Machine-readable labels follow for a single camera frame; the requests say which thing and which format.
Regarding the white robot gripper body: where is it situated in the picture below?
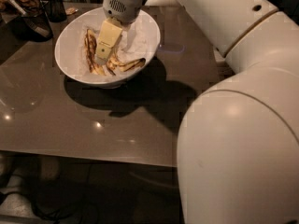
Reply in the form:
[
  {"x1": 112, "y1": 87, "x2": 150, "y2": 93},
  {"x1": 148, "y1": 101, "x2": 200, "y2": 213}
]
[{"x1": 103, "y1": 0, "x2": 143, "y2": 23}]

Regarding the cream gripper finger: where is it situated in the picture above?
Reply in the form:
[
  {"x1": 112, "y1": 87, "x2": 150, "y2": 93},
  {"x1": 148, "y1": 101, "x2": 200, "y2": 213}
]
[{"x1": 95, "y1": 18, "x2": 123, "y2": 65}]

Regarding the curved spotted banana bunch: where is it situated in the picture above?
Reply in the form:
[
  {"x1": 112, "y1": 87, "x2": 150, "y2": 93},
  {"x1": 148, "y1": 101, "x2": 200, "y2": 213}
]
[{"x1": 106, "y1": 54, "x2": 146, "y2": 76}]

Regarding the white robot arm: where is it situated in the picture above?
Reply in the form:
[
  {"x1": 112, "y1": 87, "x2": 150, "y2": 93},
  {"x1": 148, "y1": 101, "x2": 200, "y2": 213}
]
[{"x1": 147, "y1": 0, "x2": 299, "y2": 224}]

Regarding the spotted banana on left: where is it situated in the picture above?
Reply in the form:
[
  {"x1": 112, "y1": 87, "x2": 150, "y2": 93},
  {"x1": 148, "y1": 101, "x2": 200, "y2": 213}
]
[{"x1": 84, "y1": 29, "x2": 106, "y2": 76}]

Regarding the white tilted bowl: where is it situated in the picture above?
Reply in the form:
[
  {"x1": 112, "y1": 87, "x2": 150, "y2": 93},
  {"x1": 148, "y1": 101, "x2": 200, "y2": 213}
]
[{"x1": 55, "y1": 8, "x2": 161, "y2": 89}]

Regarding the small snack on table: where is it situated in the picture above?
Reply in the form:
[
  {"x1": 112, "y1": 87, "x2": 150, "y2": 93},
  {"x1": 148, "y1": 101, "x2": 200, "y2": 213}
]
[{"x1": 65, "y1": 7, "x2": 78, "y2": 16}]

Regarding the black mesh pen cup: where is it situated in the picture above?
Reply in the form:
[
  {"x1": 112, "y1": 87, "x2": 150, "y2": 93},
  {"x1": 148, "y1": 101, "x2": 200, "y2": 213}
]
[{"x1": 41, "y1": 0, "x2": 66, "y2": 22}]

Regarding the black mesh basket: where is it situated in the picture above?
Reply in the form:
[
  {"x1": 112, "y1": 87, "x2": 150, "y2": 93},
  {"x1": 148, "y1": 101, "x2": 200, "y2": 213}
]
[{"x1": 8, "y1": 6, "x2": 53, "y2": 42}]

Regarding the black cable under table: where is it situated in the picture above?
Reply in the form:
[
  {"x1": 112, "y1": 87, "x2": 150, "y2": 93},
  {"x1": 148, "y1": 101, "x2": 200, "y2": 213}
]
[{"x1": 0, "y1": 161, "x2": 101, "y2": 224}]

